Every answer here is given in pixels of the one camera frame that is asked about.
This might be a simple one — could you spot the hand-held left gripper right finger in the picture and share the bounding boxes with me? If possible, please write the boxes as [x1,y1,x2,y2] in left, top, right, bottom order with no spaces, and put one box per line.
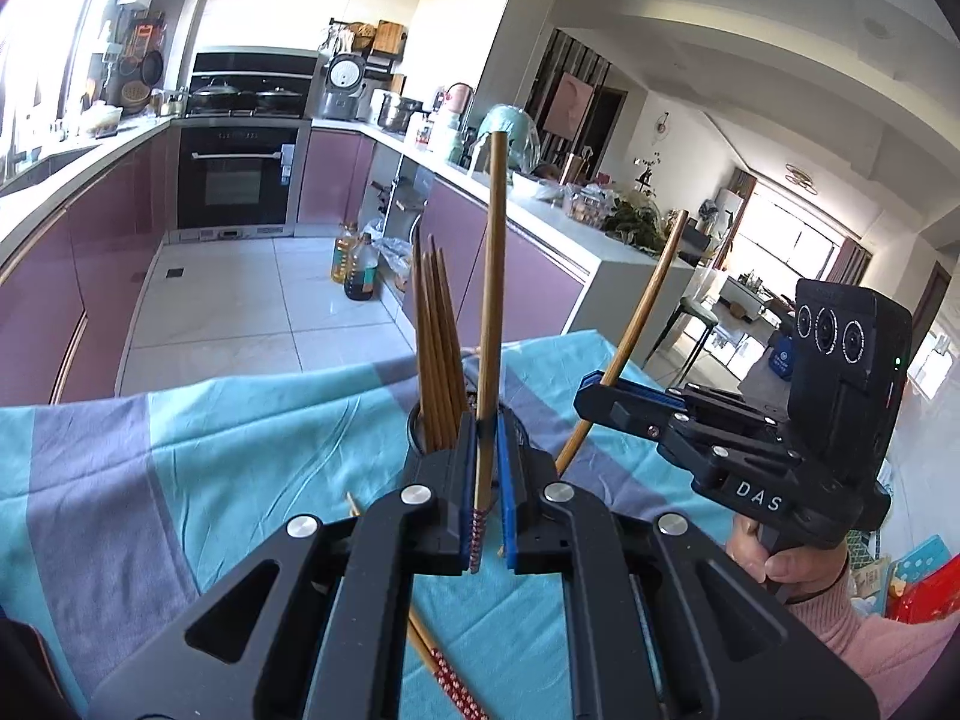
[495,412,882,720]

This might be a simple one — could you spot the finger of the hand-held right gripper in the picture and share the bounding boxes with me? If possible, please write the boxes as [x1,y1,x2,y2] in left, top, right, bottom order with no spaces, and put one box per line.
[574,388,802,472]
[581,371,788,430]

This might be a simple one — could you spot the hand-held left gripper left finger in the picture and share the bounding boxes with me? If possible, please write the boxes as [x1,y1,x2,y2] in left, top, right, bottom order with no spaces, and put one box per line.
[86,412,481,720]

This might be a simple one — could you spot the black mesh utensil holder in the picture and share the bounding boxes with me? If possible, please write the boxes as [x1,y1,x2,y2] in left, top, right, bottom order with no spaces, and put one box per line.
[405,390,537,466]

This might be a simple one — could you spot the red-patterned wooden chopstick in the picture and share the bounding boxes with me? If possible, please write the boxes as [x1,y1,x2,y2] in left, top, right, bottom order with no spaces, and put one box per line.
[555,208,689,475]
[469,131,512,575]
[343,493,492,720]

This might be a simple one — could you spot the bundle of wooden chopsticks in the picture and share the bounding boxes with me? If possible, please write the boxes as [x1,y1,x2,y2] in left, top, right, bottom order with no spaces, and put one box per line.
[411,234,470,455]

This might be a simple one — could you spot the person's right forearm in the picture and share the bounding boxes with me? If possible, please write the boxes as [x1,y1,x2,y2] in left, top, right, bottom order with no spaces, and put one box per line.
[780,555,960,720]

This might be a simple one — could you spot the person's right hand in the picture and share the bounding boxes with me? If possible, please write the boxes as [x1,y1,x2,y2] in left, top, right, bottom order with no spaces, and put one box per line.
[729,514,852,605]

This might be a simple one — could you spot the blue shopping bag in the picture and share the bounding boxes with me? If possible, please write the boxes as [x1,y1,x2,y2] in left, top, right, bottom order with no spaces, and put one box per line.
[765,337,800,391]

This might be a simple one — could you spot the green dining chair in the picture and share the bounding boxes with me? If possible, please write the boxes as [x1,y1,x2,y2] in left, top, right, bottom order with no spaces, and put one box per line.
[645,296,722,391]

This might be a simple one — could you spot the bunch of leafy greens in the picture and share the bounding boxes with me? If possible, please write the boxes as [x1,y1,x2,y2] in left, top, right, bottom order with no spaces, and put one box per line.
[604,191,672,248]

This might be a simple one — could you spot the white kitchen countertop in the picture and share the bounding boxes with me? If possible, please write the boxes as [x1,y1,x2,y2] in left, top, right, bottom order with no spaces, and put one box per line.
[0,109,698,271]

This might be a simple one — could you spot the red plastic package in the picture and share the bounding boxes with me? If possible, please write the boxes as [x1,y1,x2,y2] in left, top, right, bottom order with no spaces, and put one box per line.
[885,559,960,625]

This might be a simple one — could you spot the oil bottles on floor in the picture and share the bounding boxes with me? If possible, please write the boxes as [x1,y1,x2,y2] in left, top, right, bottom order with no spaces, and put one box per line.
[343,232,380,303]

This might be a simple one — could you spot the purple kitchen base cabinet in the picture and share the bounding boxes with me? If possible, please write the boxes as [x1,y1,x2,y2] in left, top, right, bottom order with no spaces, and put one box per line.
[296,127,587,338]
[0,124,181,406]

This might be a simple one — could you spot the white plastic bag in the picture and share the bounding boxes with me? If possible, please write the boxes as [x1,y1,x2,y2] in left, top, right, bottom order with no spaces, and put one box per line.
[371,221,413,290]

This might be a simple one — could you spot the yellow cooking oil bottle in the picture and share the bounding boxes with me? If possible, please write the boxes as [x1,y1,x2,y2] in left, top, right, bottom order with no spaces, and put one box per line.
[330,223,361,286]

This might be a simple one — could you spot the teal and grey tablecloth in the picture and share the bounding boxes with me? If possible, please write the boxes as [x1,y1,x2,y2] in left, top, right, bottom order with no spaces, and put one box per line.
[0,330,751,720]

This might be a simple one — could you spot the pink framed picture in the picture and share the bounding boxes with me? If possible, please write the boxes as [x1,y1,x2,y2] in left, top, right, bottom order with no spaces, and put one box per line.
[544,75,595,137]

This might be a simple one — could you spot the stainless steel pot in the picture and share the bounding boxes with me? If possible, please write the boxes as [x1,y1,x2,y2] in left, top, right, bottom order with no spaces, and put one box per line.
[375,90,423,133]

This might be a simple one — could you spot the black integrated stove oven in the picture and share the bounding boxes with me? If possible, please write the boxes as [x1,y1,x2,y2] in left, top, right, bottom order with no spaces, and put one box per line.
[176,49,320,235]

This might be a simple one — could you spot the silver rice cooker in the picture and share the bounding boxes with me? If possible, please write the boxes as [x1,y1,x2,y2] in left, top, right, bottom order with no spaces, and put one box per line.
[321,52,370,121]

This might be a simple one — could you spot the kitchen window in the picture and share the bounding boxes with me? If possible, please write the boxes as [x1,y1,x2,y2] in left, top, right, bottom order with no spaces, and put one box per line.
[0,0,113,166]

